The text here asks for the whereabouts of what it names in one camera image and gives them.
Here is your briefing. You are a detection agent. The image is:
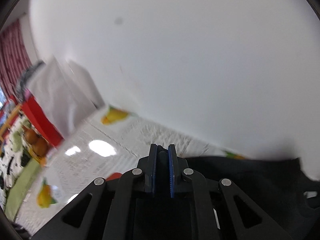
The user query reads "brown round fruit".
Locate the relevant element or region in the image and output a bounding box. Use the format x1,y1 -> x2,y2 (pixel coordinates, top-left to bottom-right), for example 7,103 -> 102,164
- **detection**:
24,129 -> 39,145
33,137 -> 49,157

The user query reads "fruit print tablecloth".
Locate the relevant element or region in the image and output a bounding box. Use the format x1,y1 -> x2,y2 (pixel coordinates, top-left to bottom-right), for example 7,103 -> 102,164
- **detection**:
15,109 -> 243,235

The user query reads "black sweatshirt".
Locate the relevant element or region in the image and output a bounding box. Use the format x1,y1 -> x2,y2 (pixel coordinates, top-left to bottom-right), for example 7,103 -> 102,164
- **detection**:
105,155 -> 320,240

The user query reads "floral white green bedding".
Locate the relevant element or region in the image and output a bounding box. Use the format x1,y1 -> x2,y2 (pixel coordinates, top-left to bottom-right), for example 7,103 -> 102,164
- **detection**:
1,115 -> 40,221

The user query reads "red patterned curtain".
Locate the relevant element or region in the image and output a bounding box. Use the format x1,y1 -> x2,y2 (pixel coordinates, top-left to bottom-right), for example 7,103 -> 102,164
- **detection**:
0,20 -> 31,98

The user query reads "red paper shopping bag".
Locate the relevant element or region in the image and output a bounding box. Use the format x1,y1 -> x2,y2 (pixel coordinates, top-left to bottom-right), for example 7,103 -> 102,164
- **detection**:
22,96 -> 63,147

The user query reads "grey plaid garment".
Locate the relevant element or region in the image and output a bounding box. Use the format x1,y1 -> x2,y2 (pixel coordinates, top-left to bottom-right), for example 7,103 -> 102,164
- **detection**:
15,61 -> 44,102

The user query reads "white plastic shopping bag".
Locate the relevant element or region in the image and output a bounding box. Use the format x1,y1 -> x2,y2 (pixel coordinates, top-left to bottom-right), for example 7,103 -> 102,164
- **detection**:
27,56 -> 105,139

